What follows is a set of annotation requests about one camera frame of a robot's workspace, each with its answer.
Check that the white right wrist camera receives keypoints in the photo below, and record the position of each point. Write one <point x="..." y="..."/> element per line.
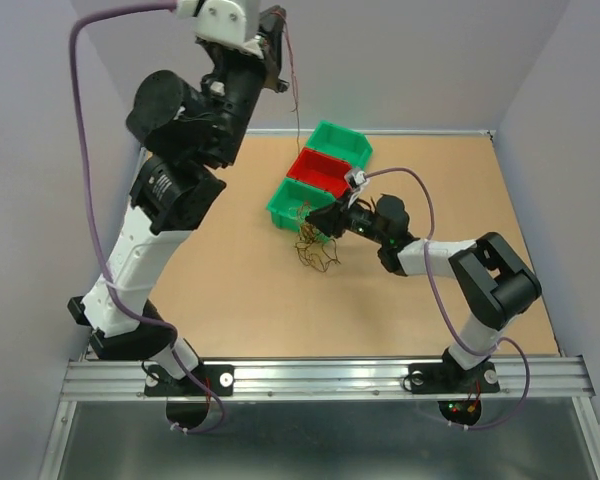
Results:
<point x="357" y="179"/>

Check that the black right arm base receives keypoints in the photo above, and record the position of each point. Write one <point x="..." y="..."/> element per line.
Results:
<point x="443" y="378"/>

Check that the aluminium mounting rail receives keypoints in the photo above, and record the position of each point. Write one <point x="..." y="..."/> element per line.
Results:
<point x="367" y="379"/>

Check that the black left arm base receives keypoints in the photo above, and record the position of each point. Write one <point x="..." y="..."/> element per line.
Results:
<point x="219" y="378"/>

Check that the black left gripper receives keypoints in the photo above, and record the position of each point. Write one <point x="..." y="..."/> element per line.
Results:
<point x="268" y="28"/>

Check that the green plastic bin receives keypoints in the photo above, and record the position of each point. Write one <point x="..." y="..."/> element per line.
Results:
<point x="342" y="143"/>
<point x="293" y="201"/>

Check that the red plastic bin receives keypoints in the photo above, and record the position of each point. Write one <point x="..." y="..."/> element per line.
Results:
<point x="321" y="171"/>

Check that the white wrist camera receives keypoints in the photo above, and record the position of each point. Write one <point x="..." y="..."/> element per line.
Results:
<point x="357" y="179"/>
<point x="233" y="24"/>

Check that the far green plastic bin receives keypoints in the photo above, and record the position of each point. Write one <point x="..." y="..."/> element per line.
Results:
<point x="342" y="143"/>

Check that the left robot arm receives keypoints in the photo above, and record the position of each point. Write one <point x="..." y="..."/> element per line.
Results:
<point x="188" y="132"/>

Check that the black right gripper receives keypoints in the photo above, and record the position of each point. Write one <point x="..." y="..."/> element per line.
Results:
<point x="332" y="219"/>

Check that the near green plastic bin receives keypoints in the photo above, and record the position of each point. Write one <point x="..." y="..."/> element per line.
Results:
<point x="293" y="201"/>

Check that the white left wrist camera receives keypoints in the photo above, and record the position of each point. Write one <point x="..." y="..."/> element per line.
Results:
<point x="233" y="24"/>

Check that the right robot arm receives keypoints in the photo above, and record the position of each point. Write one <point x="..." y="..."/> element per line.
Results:
<point x="496" y="283"/>

